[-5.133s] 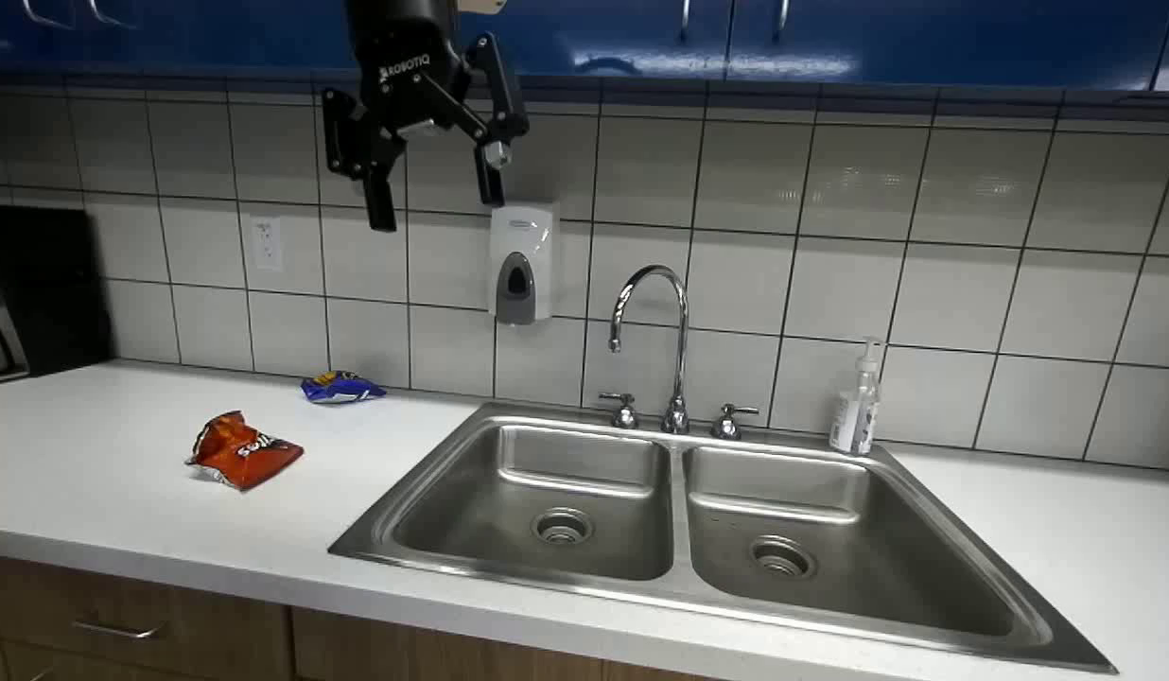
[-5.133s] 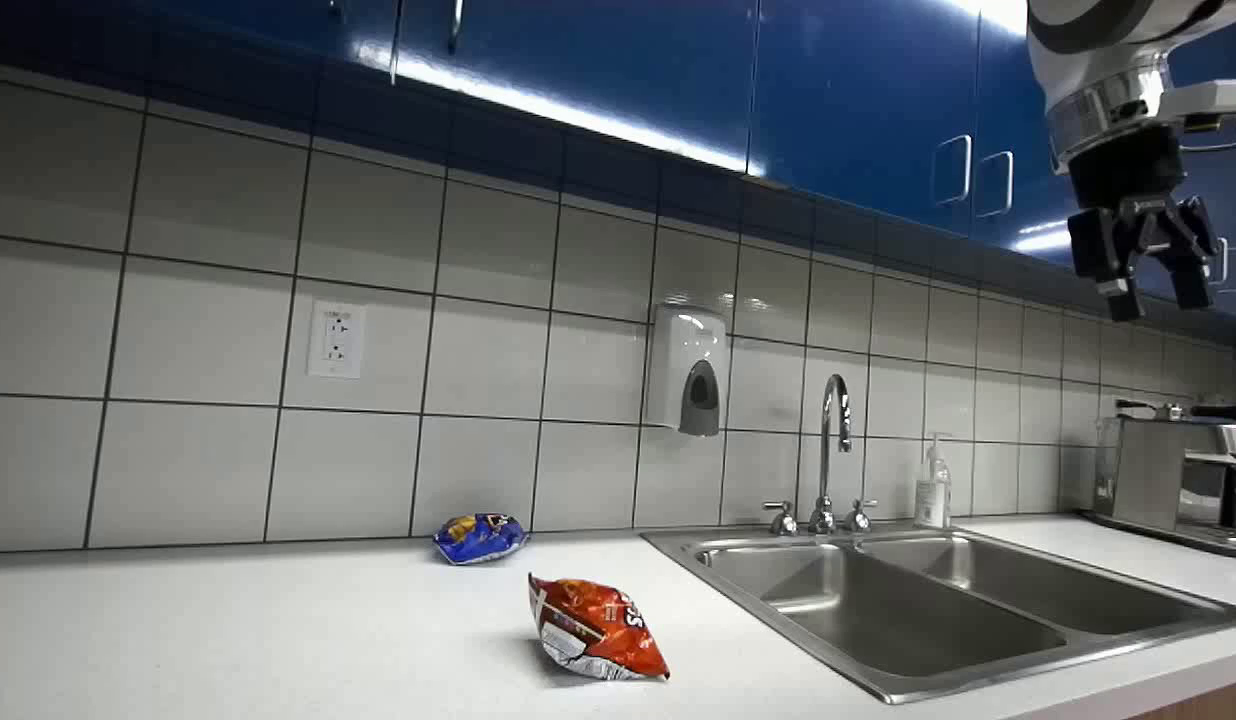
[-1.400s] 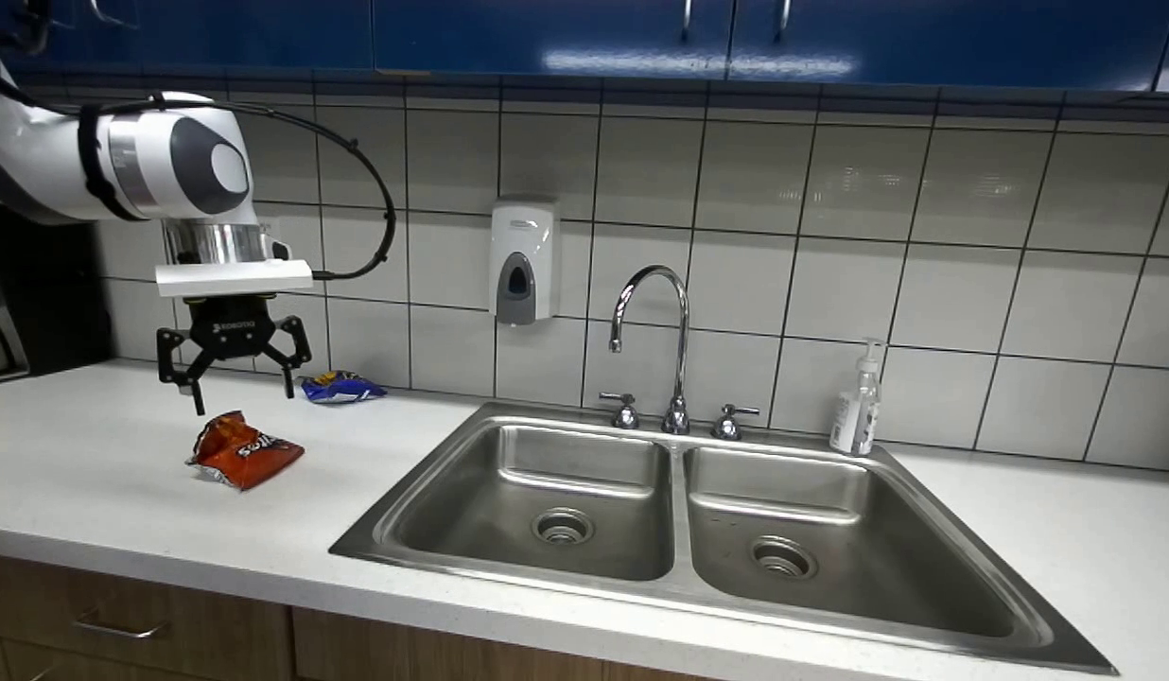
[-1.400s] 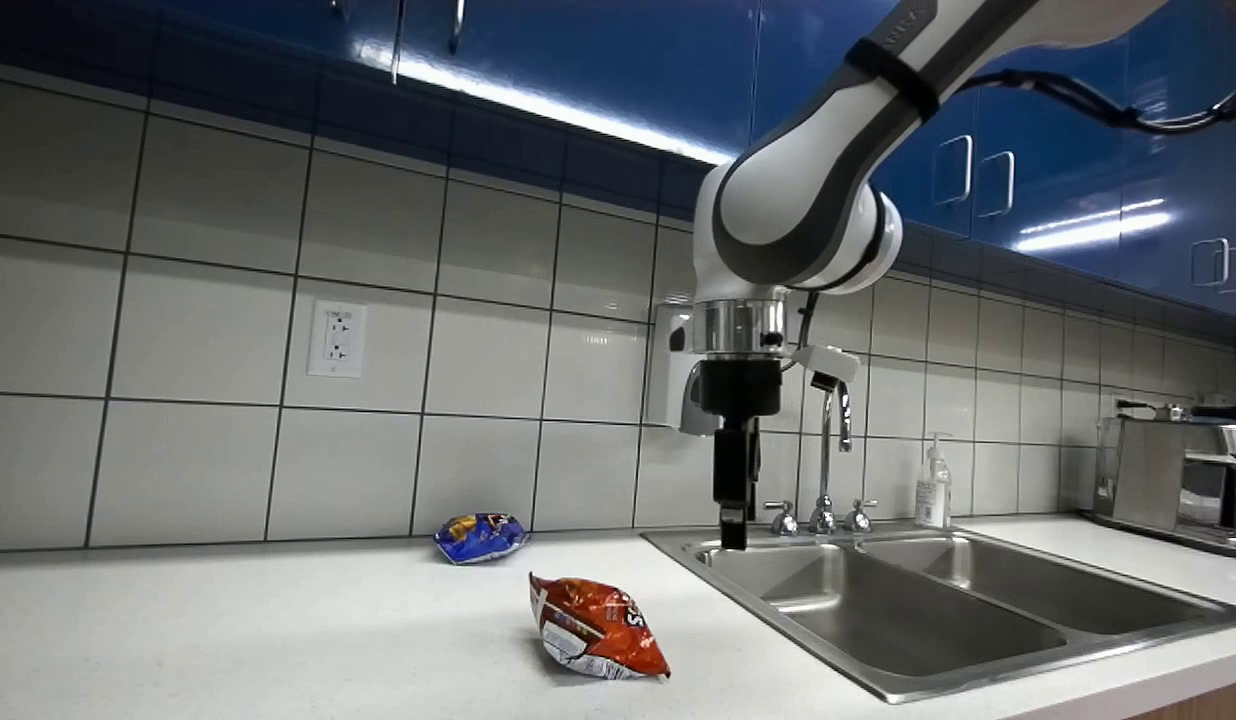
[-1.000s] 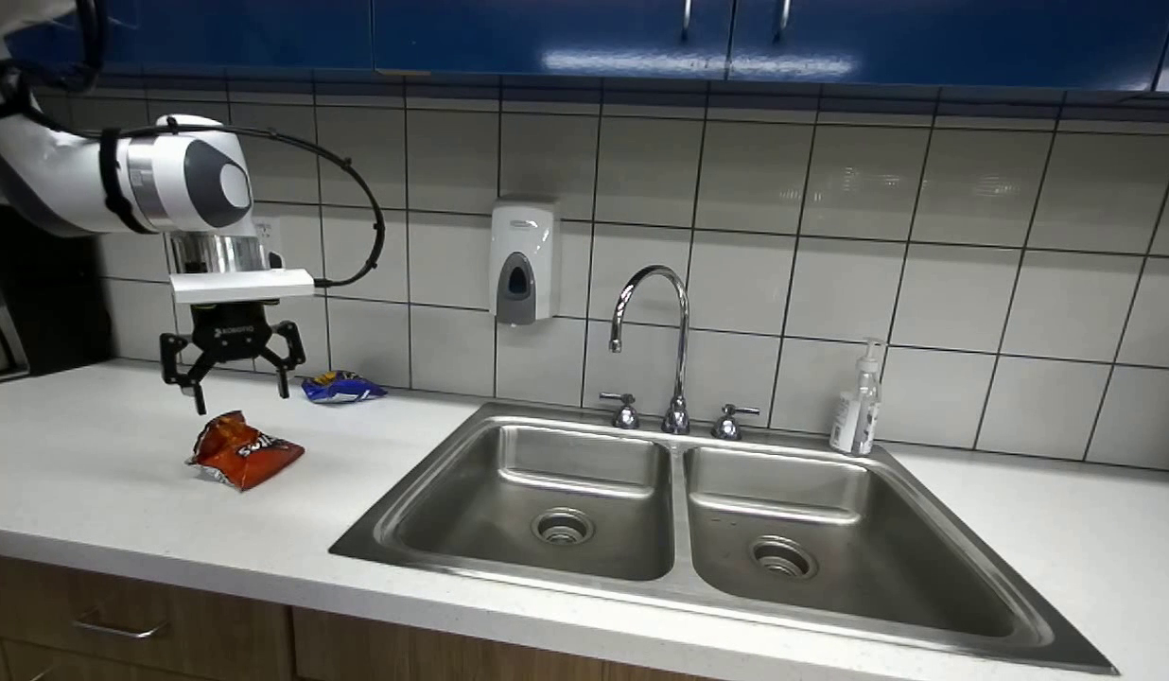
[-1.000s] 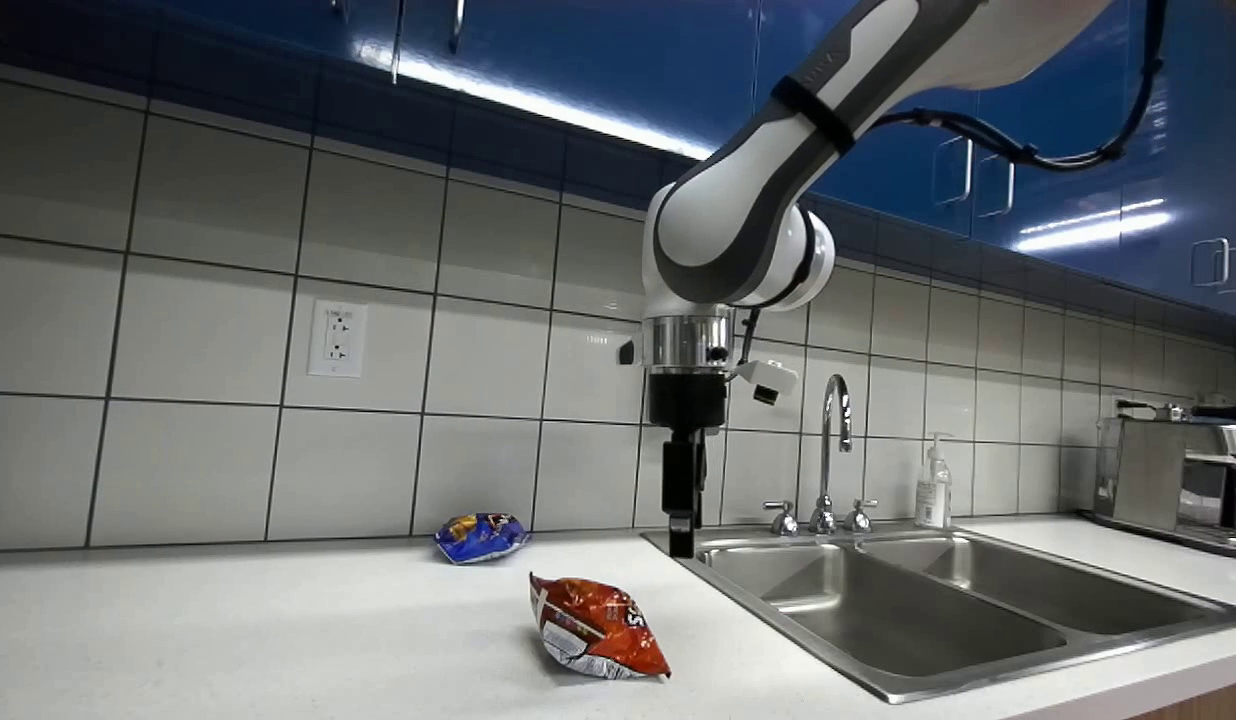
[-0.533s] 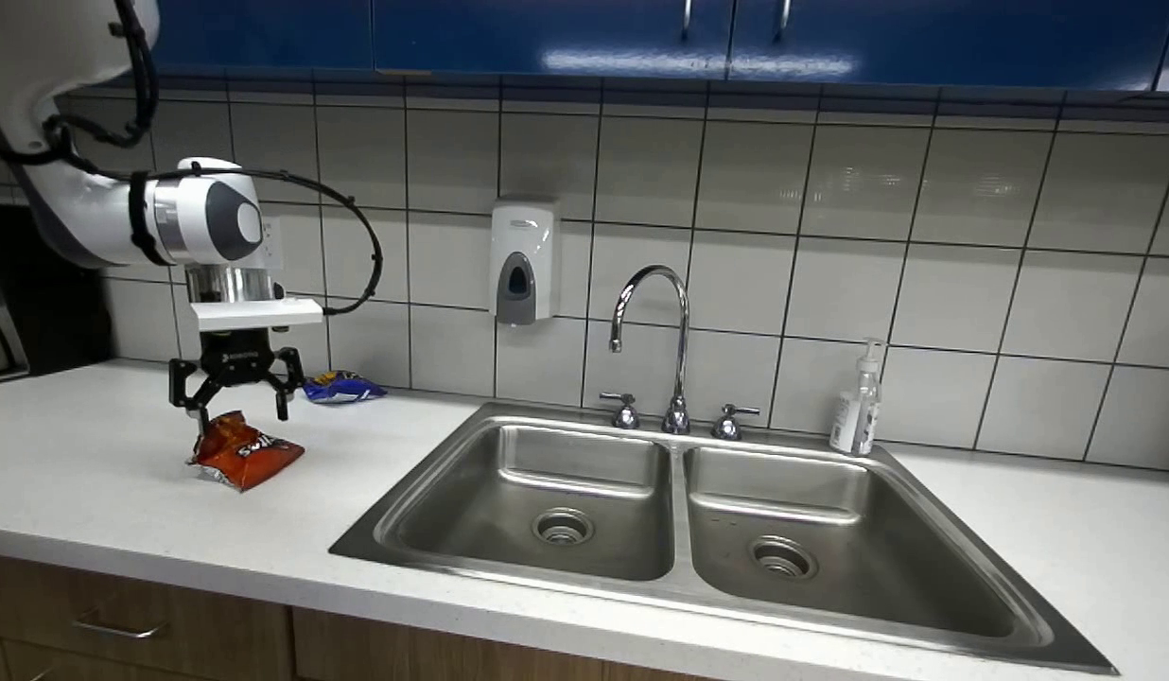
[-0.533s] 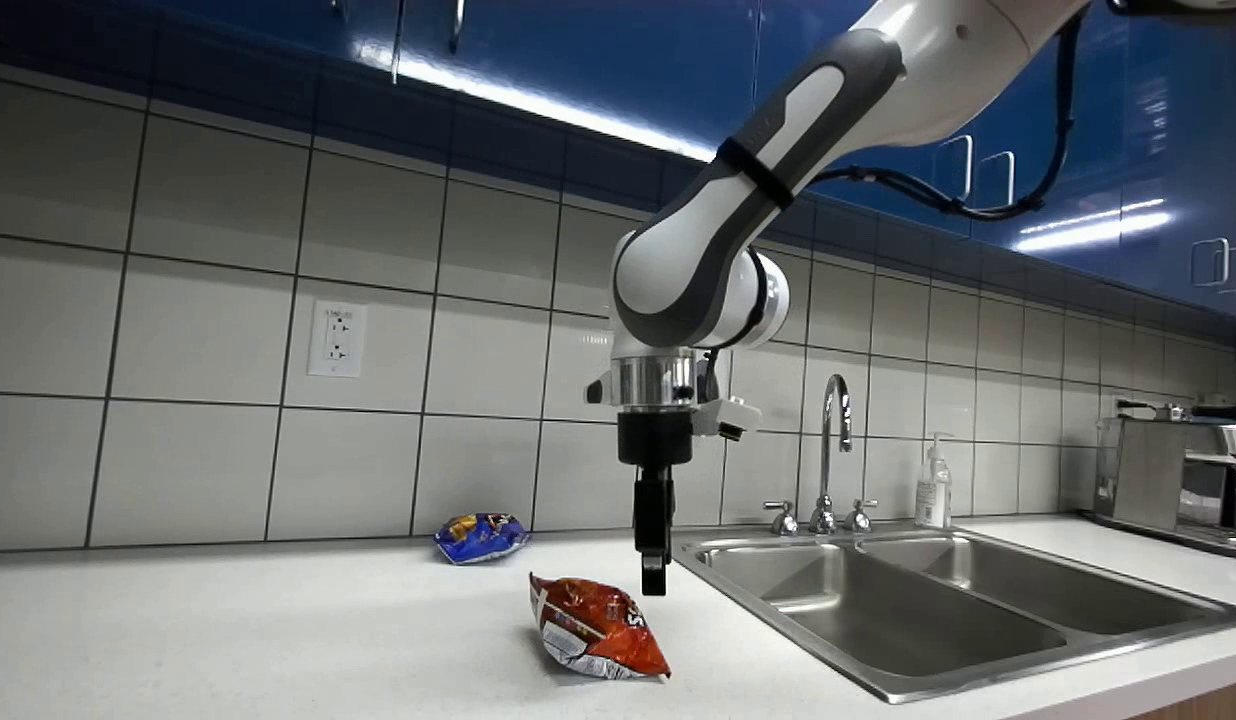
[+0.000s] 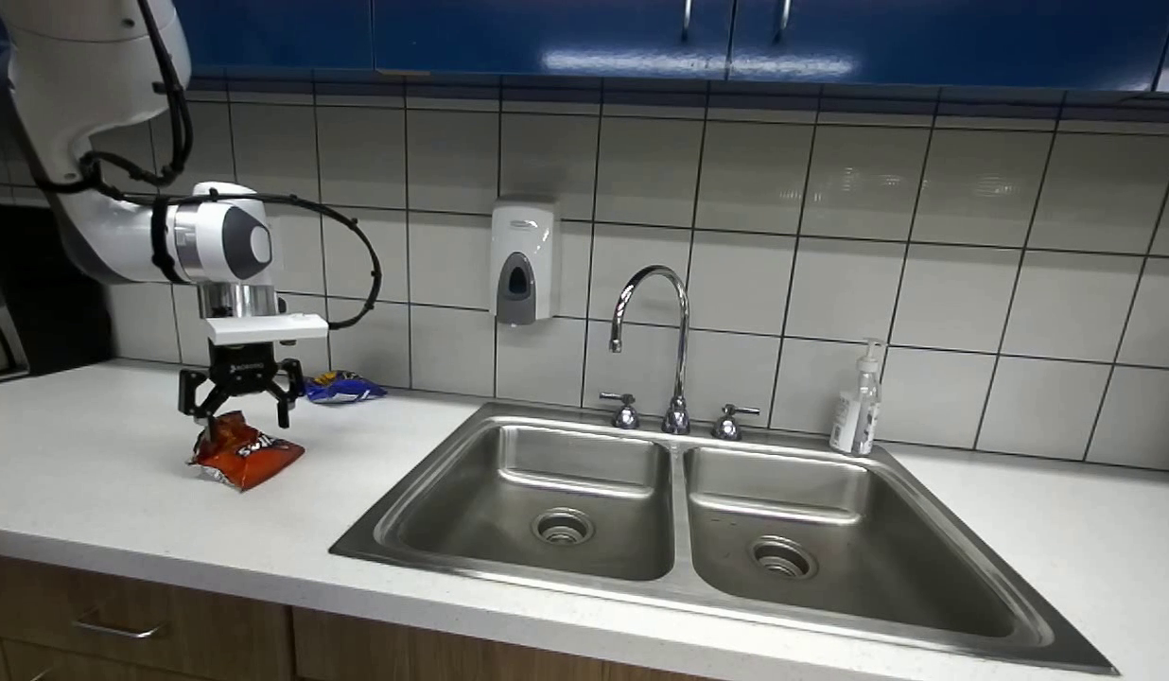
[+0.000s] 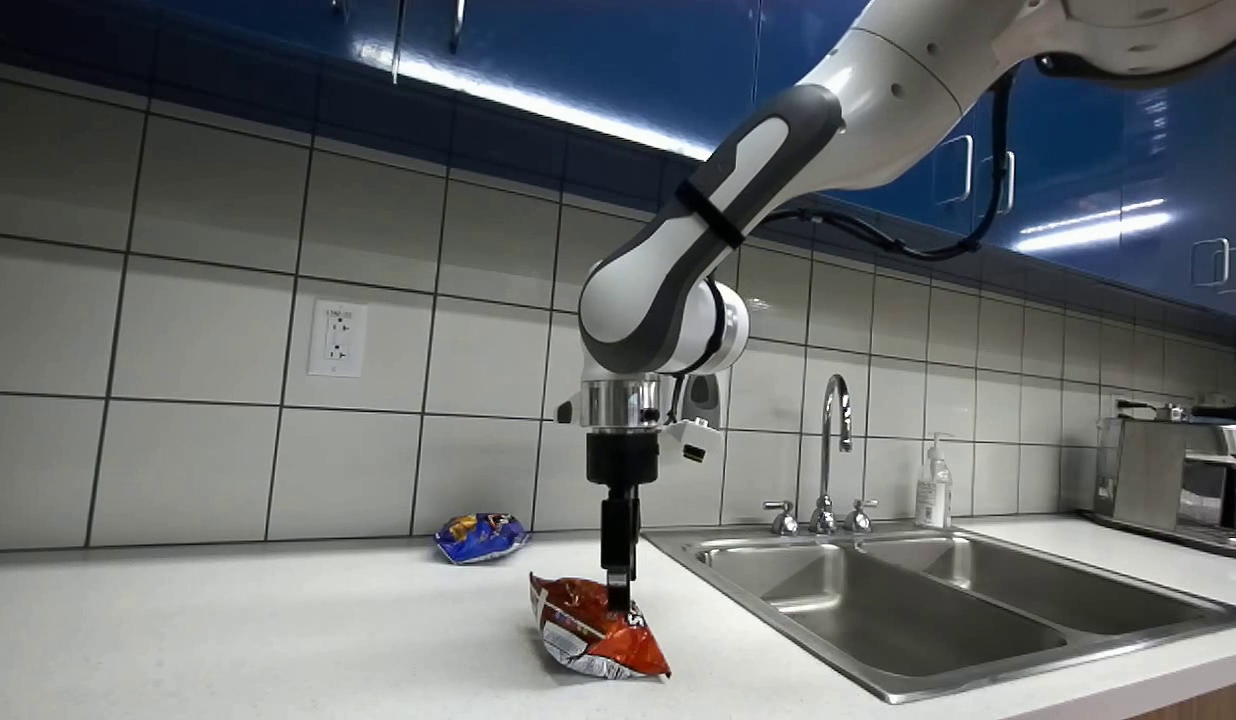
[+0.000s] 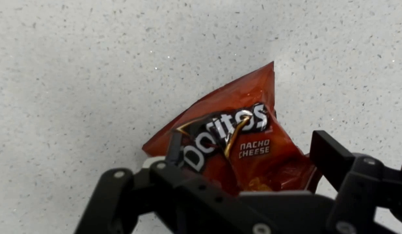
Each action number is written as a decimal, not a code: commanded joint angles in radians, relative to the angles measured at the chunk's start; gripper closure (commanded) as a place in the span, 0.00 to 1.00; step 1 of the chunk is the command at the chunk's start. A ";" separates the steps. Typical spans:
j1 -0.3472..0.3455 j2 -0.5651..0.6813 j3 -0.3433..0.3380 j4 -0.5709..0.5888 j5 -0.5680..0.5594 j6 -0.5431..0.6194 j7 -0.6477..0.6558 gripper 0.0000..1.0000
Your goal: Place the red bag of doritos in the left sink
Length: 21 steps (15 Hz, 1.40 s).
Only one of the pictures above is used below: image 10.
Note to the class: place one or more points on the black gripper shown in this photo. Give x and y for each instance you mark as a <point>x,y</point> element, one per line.
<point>623,459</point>

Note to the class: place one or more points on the red Doritos chip bag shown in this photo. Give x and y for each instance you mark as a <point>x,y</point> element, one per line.
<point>596,635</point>

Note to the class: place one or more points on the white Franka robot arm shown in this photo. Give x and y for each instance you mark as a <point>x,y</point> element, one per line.
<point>778,145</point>

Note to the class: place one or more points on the blue chip bag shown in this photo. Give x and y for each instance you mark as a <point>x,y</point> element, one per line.
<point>481,538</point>

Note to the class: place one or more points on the stainless steel double sink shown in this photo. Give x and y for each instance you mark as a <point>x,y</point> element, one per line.
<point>936,613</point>

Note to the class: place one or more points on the chrome gooseneck faucet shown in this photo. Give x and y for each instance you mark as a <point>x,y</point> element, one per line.
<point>836,413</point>

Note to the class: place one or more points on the blue upper cabinet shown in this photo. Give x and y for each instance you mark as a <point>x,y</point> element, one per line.
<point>618,53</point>

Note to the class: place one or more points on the silver countertop appliance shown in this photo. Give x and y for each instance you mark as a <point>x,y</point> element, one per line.
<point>1158,482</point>

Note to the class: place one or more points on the wooden base cabinet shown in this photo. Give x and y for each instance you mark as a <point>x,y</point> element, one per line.
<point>1208,706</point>

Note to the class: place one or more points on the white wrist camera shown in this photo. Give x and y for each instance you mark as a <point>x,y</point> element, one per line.
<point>696,443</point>

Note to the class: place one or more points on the white wall outlet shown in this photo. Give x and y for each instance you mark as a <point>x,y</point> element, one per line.
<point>337,340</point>

